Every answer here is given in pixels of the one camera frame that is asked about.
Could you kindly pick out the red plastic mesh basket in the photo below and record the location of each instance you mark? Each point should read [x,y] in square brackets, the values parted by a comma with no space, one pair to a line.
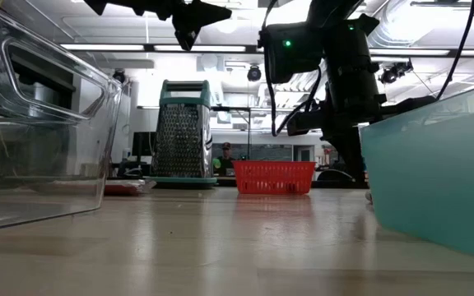
[274,178]

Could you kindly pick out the red snack packet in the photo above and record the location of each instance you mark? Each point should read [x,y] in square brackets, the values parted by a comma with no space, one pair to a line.
[126,187]

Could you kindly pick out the black ceiling dome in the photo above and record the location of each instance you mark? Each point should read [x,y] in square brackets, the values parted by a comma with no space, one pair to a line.
[118,75]

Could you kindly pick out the black computer monitor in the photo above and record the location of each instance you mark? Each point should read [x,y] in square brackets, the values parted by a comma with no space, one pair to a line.
[143,144]

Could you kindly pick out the black hanging camera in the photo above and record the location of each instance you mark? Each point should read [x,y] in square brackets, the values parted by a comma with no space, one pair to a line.
[254,73]

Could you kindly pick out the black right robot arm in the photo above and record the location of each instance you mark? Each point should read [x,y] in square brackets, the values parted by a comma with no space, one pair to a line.
[331,10]

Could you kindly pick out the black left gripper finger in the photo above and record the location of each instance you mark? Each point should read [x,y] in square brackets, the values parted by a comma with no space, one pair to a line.
[198,18]

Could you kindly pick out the black ceiling spotlight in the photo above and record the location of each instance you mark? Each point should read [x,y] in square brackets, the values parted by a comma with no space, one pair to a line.
[393,73]

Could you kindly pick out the teal metal box grater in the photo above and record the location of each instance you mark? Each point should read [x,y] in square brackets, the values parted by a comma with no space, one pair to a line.
[181,140]

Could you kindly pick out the teal plastic bin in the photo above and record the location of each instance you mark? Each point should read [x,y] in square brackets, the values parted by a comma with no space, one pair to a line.
[434,177]

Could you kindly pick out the person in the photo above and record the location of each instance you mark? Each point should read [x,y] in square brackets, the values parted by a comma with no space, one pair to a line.
[225,160]

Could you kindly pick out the black aluminium table frame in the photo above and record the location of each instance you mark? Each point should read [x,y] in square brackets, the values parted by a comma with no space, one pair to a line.
[224,181]

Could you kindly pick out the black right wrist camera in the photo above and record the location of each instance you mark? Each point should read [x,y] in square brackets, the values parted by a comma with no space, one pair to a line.
[290,53]

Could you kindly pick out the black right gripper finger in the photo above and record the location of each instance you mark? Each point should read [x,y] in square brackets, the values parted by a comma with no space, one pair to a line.
[350,152]

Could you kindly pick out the clear plastic bin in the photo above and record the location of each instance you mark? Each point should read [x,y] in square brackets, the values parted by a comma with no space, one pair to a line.
[35,164]

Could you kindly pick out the black chair back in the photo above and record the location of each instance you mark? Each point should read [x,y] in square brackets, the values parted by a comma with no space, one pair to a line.
[331,176]

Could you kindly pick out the overhead light bar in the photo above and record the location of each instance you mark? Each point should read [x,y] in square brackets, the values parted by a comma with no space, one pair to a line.
[97,47]

